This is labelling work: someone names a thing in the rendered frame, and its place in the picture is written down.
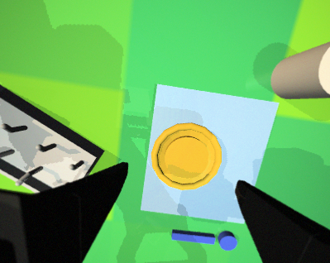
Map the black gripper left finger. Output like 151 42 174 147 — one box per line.
0 162 128 263

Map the light blue square mat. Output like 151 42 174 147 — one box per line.
141 84 280 224

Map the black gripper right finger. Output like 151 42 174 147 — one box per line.
235 179 330 263

